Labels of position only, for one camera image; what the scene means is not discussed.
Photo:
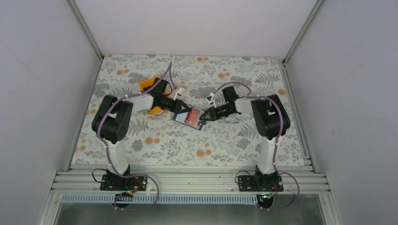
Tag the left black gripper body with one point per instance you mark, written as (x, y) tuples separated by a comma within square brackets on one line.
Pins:
[(174, 108)]

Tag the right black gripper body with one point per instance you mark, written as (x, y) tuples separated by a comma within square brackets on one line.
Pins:
[(219, 115)]

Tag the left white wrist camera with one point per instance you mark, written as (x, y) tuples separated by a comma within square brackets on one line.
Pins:
[(177, 92)]

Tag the aluminium mounting rail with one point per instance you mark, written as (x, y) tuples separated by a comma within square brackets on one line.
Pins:
[(193, 179)]

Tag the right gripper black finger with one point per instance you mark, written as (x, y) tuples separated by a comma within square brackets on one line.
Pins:
[(205, 118), (209, 113)]

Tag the blue card holder wallet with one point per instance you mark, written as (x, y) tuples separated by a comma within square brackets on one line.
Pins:
[(180, 118)]

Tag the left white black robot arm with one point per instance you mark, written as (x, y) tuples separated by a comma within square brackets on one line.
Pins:
[(111, 123)]

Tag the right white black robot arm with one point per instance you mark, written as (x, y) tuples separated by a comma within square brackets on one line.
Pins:
[(271, 121)]

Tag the orange plastic bin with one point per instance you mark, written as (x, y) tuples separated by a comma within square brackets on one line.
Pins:
[(163, 88)]

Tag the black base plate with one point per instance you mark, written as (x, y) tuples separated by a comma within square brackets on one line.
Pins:
[(113, 182), (248, 183)]

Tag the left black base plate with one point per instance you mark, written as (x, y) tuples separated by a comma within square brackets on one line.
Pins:
[(113, 182)]

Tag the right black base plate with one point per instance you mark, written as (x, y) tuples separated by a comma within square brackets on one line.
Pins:
[(248, 183)]

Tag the floral patterned table mat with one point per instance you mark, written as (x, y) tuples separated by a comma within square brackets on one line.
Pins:
[(154, 138)]

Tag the grey slotted cable duct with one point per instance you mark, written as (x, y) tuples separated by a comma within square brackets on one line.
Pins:
[(161, 199)]

